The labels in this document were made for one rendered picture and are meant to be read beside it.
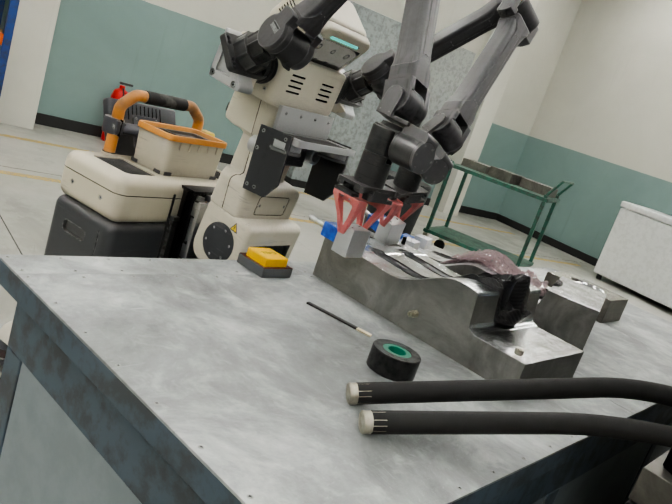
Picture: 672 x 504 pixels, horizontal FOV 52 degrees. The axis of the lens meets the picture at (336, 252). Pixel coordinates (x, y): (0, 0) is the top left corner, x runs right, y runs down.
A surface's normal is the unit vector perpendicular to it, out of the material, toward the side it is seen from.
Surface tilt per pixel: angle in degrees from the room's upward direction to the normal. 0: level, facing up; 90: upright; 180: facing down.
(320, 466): 0
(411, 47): 69
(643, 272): 90
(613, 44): 90
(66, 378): 90
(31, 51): 90
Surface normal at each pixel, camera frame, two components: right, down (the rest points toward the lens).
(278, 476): 0.31, -0.92
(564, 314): -0.42, 0.09
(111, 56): 0.55, 0.38
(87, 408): -0.65, -0.03
